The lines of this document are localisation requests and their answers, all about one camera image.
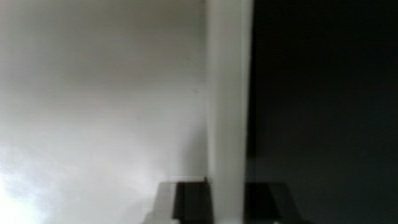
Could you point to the white square table top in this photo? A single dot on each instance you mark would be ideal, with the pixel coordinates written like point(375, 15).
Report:
point(123, 108)

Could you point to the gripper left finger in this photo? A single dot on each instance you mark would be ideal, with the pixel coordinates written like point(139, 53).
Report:
point(183, 206)

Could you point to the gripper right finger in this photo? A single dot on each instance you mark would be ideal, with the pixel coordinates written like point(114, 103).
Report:
point(268, 204)

